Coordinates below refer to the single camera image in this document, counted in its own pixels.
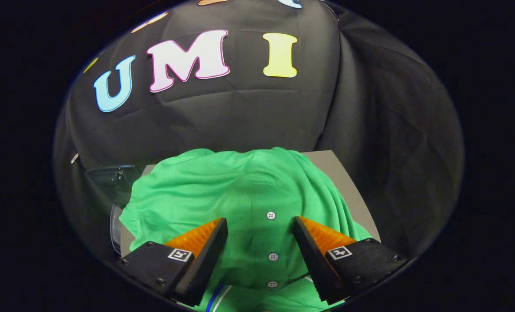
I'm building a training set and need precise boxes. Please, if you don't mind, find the green polo shirt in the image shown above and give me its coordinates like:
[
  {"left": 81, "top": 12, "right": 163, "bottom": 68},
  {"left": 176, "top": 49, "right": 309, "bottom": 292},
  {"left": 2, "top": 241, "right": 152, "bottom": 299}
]
[{"left": 119, "top": 147, "right": 373, "bottom": 312}]

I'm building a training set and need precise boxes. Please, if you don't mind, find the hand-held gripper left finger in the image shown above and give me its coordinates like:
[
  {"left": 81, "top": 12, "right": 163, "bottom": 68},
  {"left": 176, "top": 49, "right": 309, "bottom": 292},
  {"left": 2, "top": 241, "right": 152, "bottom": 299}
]
[{"left": 119, "top": 218, "right": 228, "bottom": 307}]

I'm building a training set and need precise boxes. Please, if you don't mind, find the grey washing machine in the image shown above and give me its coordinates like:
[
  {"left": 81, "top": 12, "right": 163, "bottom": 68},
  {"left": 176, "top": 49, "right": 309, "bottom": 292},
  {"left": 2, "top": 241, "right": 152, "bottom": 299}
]
[{"left": 109, "top": 201, "right": 126, "bottom": 256}]

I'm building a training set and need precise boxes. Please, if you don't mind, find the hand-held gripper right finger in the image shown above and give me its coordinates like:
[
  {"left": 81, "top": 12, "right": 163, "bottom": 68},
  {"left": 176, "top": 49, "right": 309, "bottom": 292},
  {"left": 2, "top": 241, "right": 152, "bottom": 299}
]
[{"left": 293, "top": 216, "right": 410, "bottom": 304}]

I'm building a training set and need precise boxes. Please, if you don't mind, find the black backdrop cloth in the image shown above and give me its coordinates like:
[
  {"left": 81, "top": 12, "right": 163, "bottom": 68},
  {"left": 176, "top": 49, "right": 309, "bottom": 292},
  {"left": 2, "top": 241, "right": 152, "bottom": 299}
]
[{"left": 54, "top": 0, "right": 464, "bottom": 260}]

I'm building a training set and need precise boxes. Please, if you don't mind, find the grey cabinet with stickers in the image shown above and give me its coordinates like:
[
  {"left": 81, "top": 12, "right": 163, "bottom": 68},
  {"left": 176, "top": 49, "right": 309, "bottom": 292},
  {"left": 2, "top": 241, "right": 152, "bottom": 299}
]
[{"left": 119, "top": 149, "right": 381, "bottom": 256}]

